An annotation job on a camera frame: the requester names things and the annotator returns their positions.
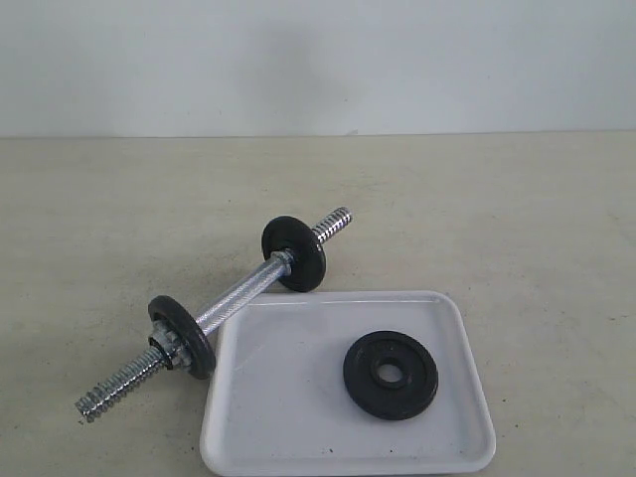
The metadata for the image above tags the chrome threaded dumbbell bar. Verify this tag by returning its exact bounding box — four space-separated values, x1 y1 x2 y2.
75 207 353 422

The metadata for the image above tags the black weight plate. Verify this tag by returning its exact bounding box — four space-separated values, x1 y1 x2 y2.
343 330 439 421

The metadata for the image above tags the black plate far bar end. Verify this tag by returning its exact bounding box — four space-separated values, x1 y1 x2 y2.
261 216 327 292

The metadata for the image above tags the black plate bar end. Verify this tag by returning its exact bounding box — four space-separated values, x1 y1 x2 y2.
148 295 217 380
261 216 327 292

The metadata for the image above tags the white plastic tray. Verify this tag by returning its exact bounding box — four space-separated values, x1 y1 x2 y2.
200 290 496 476

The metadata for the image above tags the black plate near bar end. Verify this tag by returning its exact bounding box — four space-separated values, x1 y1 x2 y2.
148 295 217 380

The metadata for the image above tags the chrome spin lock collar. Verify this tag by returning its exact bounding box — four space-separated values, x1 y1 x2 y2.
148 320 192 371

